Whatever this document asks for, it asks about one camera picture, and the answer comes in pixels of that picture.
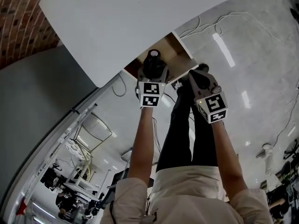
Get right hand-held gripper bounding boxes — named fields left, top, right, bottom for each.
left=188, top=69, right=228, bottom=125

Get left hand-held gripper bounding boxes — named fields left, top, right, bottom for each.
left=136, top=65, right=170, bottom=109

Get person's left forearm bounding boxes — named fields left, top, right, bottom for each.
left=127, top=106, right=157, bottom=189

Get person's right forearm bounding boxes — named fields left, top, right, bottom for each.
left=210, top=121, right=249, bottom=203

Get white desk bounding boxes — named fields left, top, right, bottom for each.
left=38, top=0, right=299, bottom=89

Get person's left black shoe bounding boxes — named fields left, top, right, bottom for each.
left=171, top=78, right=188, bottom=91

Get black trousers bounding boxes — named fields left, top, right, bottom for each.
left=156, top=78, right=220, bottom=175

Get beige shirt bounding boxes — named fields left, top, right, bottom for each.
left=100, top=165, right=274, bottom=224

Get white metal shelf rack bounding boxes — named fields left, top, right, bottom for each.
left=22, top=103, right=113, bottom=203

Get white small table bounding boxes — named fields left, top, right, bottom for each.
left=64, top=168, right=111, bottom=197

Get thin black cable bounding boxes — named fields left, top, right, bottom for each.
left=271, top=98, right=299, bottom=149

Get wire frame chair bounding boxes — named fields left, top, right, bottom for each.
left=64, top=112, right=114, bottom=182

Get long white cable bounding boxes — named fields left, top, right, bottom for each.
left=178, top=11, right=290, bottom=44

